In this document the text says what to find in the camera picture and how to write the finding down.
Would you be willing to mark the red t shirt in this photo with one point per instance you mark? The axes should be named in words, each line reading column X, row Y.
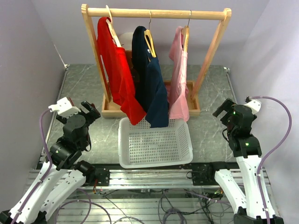
column 120, row 80

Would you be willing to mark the yellow wooden hanger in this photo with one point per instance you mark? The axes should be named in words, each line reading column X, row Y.
column 148, row 38

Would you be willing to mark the light wooden hanger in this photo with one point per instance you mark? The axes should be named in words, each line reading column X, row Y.
column 113, row 34

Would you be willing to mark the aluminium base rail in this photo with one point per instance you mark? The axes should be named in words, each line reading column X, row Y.
column 152, row 179

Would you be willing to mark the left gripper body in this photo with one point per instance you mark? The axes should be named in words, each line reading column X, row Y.
column 90, row 116

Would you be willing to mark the navy blue t shirt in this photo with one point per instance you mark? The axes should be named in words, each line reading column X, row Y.
column 150, row 91

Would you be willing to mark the white plastic basket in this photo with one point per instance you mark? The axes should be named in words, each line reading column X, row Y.
column 141, row 146

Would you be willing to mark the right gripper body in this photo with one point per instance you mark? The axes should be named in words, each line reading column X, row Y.
column 225, row 119

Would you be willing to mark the wooden clothes rack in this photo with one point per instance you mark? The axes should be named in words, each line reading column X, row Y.
column 111, row 109

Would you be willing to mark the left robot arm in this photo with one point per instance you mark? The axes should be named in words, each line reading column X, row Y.
column 62, row 173

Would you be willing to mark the wooden hanger with pink shirt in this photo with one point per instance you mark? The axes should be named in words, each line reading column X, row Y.
column 185, row 34

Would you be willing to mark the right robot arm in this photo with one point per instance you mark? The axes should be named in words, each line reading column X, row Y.
column 251, row 204

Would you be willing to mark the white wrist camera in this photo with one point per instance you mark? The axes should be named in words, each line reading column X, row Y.
column 64, row 107
column 253, row 104

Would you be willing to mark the white orange yellow drawer unit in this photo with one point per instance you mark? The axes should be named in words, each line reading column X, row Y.
column 126, row 40

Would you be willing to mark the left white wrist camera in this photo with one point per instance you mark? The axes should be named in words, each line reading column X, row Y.
column 64, row 107

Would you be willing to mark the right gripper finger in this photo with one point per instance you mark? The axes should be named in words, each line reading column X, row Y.
column 220, row 110
column 228, row 103

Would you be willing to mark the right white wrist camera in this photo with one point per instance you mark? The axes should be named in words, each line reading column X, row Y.
column 253, row 104

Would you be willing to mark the pink t shirt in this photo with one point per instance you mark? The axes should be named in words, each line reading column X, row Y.
column 178, row 91

